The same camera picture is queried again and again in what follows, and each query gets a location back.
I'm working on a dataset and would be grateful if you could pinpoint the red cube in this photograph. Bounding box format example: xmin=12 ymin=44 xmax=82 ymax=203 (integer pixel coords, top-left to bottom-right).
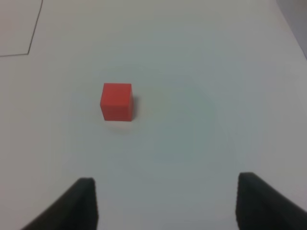
xmin=100 ymin=83 xmax=134 ymax=122

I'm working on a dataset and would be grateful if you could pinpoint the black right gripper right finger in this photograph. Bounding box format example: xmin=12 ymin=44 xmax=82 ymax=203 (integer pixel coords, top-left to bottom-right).
xmin=236 ymin=172 xmax=307 ymax=230

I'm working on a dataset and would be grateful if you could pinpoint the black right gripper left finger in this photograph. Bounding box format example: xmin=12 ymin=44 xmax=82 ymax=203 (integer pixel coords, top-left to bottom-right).
xmin=23 ymin=178 xmax=98 ymax=230

